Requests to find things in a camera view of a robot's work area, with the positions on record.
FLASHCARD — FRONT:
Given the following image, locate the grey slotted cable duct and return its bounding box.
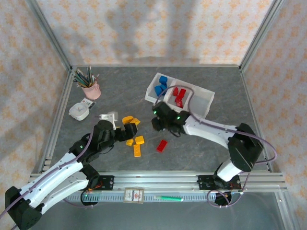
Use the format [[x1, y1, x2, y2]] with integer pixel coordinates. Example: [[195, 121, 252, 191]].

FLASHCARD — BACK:
[[51, 191, 244, 204]]

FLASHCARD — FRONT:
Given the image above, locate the clear plastic refill case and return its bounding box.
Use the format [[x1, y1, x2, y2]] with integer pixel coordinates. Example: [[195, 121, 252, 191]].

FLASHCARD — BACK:
[[81, 97, 96, 108]]

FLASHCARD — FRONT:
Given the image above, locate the navy white striped pencil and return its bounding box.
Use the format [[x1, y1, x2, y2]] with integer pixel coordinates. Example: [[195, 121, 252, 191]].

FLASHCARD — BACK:
[[74, 69, 89, 85]]

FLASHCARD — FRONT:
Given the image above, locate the green pen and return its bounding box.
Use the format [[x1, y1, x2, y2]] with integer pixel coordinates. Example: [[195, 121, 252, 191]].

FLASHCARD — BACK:
[[154, 195, 184, 202]]

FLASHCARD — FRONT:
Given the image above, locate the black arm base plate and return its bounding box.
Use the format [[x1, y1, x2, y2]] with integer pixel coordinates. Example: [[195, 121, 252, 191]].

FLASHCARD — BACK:
[[95, 175, 115, 192], [198, 174, 242, 192]]

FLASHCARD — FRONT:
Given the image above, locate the pink metal pencil bucket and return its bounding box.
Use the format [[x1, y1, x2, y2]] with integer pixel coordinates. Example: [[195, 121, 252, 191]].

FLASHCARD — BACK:
[[80, 81, 102, 100]]

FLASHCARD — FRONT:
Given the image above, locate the aluminium frame post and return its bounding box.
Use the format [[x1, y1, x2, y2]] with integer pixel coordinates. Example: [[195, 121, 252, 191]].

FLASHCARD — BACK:
[[25, 0, 74, 72], [239, 0, 283, 72]]

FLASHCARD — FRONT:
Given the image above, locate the aluminium frame rail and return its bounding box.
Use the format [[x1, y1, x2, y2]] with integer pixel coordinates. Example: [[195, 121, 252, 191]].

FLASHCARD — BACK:
[[71, 64, 242, 69], [38, 70, 75, 173], [28, 170, 287, 192]]

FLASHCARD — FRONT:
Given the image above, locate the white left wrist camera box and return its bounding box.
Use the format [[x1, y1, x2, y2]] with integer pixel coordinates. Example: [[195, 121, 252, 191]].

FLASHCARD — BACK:
[[99, 111, 119, 130]]

